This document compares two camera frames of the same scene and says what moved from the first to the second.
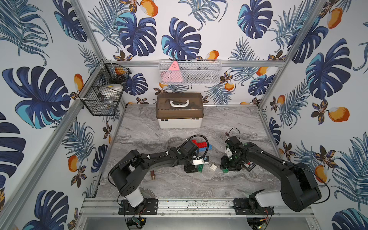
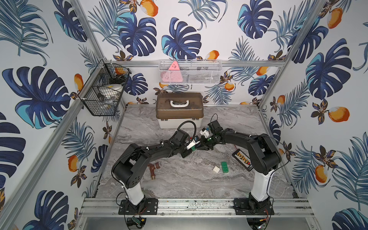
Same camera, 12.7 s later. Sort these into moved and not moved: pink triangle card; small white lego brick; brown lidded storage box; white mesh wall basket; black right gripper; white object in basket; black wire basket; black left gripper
Moved: black right gripper; small white lego brick; black left gripper
Not moved: white object in basket; white mesh wall basket; black wire basket; pink triangle card; brown lidded storage box
